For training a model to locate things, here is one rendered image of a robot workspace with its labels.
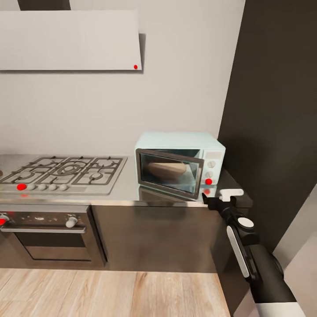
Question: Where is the microwave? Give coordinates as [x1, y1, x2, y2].
[134, 132, 225, 199]

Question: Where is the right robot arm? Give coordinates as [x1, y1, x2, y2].
[202, 189, 306, 317]

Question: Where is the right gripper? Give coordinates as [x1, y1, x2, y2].
[202, 193, 237, 217]

